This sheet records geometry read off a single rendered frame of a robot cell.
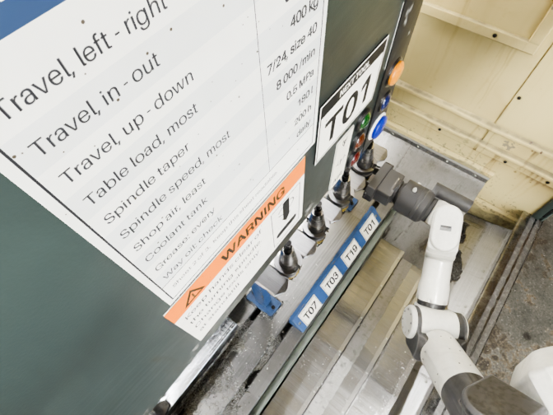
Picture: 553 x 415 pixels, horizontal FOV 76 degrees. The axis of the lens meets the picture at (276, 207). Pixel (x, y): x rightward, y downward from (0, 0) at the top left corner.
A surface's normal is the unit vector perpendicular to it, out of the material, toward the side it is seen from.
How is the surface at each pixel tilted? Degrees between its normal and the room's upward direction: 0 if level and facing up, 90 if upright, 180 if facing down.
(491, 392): 49
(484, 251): 17
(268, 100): 90
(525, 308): 0
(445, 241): 30
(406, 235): 24
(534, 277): 0
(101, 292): 90
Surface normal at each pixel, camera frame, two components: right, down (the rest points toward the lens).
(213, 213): 0.80, 0.52
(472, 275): -0.27, -0.61
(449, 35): -0.61, 0.71
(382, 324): 0.05, -0.56
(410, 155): -0.28, -0.15
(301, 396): -0.11, -0.38
